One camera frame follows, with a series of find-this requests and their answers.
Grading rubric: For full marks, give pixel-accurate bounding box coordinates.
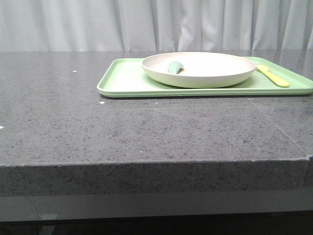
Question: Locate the cream round plate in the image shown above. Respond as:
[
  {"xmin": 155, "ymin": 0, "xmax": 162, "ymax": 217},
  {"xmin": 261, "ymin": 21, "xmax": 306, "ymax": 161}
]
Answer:
[{"xmin": 141, "ymin": 52, "xmax": 256, "ymax": 88}]

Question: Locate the yellow plastic fork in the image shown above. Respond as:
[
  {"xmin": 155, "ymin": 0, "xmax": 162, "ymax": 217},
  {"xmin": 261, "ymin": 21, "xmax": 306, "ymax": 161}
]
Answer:
[{"xmin": 256, "ymin": 65, "xmax": 290, "ymax": 88}]

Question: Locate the green plastic utensil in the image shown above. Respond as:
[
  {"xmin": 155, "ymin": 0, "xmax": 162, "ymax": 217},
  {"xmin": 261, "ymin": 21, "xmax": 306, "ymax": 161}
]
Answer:
[{"xmin": 168, "ymin": 61, "xmax": 184, "ymax": 74}]

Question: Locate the light green plastic tray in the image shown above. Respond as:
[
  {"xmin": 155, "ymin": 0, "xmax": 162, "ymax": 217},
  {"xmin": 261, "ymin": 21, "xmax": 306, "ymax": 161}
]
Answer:
[{"xmin": 97, "ymin": 57, "xmax": 313, "ymax": 98}]

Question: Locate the grey pleated curtain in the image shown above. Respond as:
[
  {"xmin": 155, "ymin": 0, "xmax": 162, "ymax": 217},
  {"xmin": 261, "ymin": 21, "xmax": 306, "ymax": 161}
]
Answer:
[{"xmin": 0, "ymin": 0, "xmax": 313, "ymax": 52}]

